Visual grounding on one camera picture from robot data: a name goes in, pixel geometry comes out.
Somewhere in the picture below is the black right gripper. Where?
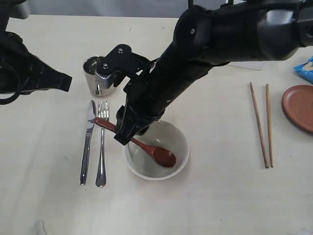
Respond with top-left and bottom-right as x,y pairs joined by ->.
114,58 -> 196,145

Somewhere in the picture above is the silver metal cup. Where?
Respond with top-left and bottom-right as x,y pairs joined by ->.
83,56 -> 115,97

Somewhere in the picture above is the blue chips snack bag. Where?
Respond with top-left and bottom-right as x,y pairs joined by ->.
293,57 -> 313,83

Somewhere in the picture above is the brown wooden spoon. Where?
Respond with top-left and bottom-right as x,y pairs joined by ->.
94,117 -> 177,168

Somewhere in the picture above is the speckled white bowl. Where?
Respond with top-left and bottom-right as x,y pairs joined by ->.
123,121 -> 190,181

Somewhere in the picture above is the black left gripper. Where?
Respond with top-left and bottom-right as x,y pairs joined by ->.
0,31 -> 72,94

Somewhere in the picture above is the silver table knife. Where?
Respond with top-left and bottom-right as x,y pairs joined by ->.
79,100 -> 96,186

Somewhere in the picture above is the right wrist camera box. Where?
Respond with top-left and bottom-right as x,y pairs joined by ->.
95,44 -> 151,89

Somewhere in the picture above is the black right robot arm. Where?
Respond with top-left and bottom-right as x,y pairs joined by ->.
115,0 -> 313,144

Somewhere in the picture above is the wooden chopstick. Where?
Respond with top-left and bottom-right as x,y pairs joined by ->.
249,82 -> 269,168
266,83 -> 273,167

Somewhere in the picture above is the brown round plate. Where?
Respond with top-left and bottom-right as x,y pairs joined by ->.
282,85 -> 313,134

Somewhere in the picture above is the white perforated plastic basket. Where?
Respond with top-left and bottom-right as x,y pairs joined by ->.
228,61 -> 266,71

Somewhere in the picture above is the silver metal fork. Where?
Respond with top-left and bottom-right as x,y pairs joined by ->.
95,99 -> 110,188

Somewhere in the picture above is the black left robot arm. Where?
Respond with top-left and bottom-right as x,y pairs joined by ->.
0,0 -> 72,95

